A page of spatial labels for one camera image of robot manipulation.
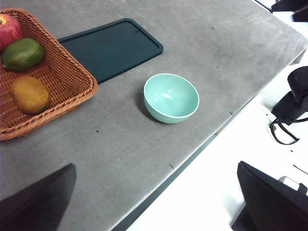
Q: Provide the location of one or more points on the black equipment base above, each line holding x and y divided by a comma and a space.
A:
293, 6

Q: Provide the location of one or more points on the brown wicker basket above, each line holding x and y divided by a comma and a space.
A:
67, 72

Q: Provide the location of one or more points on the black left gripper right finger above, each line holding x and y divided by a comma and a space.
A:
272, 207

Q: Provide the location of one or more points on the dark rectangular tray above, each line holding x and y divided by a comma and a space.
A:
113, 45

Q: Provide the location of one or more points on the pale grey camera box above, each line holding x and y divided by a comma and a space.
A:
290, 183

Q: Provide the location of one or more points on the red apple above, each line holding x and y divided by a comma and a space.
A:
9, 31

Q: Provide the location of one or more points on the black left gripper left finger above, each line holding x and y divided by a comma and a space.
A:
38, 207

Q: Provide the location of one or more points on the teal ribbed bowl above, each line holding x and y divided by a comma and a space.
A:
170, 96

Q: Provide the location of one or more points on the green avocado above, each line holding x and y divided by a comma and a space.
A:
24, 54

